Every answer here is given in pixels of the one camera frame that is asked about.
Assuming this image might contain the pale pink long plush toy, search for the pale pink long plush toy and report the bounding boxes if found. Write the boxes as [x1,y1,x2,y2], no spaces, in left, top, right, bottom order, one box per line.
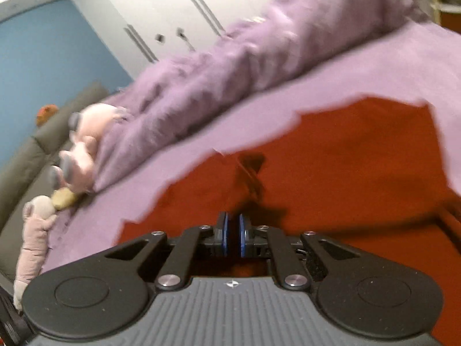
[14,195,59,311]

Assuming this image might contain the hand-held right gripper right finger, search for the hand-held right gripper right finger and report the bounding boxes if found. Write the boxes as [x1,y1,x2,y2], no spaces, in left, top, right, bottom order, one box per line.
[238,213,361,291]

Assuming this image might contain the white wardrobe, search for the white wardrobe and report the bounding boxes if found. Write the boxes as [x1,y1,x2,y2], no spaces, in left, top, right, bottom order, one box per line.
[70,0,299,80]

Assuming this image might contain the pink plush toy grey feet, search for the pink plush toy grey feet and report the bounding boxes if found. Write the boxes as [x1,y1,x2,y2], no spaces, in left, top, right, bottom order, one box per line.
[50,103,130,193]

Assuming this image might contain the yellow plush toy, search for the yellow plush toy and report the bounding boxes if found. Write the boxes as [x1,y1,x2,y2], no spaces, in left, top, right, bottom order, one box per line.
[50,187,78,212]

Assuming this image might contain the orange plush toy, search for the orange plush toy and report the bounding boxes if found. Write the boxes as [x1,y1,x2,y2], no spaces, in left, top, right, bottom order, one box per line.
[35,104,59,127]

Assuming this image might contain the red garment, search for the red garment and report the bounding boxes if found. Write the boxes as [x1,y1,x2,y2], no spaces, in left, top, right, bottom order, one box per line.
[114,95,461,346]

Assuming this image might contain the purple rumpled duvet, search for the purple rumpled duvet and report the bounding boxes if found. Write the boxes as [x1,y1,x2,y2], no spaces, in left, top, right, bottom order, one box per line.
[92,0,438,193]

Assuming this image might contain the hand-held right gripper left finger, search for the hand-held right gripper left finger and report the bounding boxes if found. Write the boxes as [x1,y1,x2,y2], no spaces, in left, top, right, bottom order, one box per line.
[104,212,233,292]

